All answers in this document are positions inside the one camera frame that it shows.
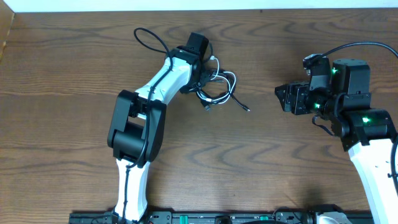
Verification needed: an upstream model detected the white usb cable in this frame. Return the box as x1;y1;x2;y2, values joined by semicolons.
197;55;237;105

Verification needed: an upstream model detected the black usb cable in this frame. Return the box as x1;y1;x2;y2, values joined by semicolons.
193;68;251;112

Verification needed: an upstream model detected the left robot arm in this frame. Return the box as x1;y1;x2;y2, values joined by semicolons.
107;32;209;223

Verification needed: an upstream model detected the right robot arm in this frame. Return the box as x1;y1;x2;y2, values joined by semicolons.
275;55;397;223

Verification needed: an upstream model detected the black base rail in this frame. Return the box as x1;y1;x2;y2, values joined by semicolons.
68;210;376;224

